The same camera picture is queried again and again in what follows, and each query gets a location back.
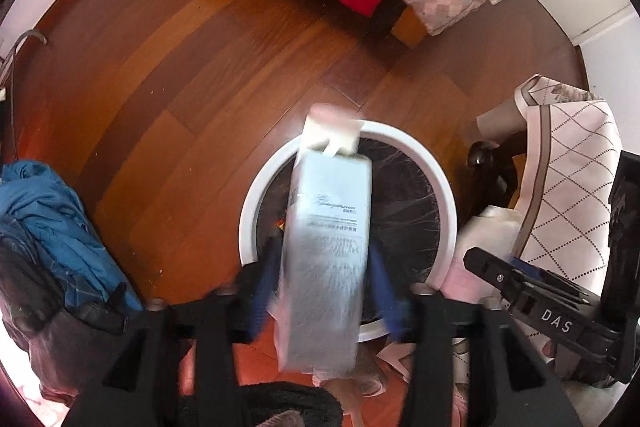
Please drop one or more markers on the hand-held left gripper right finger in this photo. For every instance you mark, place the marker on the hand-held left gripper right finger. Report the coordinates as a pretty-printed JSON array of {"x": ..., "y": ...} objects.
[{"x": 450, "y": 357}]

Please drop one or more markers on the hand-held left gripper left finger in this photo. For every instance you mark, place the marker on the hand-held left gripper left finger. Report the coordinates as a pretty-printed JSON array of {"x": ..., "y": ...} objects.
[{"x": 200, "y": 357}]

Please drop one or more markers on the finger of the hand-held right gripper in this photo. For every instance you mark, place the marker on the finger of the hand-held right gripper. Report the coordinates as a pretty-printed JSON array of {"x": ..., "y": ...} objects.
[
  {"x": 495, "y": 274},
  {"x": 545, "y": 274}
]

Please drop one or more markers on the white round waste bin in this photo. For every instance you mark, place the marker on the white round waste bin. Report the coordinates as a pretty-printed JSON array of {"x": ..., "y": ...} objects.
[{"x": 405, "y": 197}]

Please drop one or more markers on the grey white carton box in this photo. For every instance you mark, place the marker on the grey white carton box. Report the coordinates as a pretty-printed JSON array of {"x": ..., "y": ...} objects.
[{"x": 325, "y": 257}]

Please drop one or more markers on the white diamond pattern tablecloth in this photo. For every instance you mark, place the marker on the white diamond pattern tablecloth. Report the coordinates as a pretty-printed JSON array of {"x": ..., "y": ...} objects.
[{"x": 575, "y": 182}]

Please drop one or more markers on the black table leg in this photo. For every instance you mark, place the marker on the black table leg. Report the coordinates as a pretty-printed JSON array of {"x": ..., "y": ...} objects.
[{"x": 492, "y": 177}]

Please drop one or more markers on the dark cloth bag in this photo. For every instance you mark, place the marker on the dark cloth bag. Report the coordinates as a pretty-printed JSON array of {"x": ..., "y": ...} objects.
[{"x": 30, "y": 307}]

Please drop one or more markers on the blue cloth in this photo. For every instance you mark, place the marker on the blue cloth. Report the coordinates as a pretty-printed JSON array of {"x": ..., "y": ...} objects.
[{"x": 55, "y": 227}]

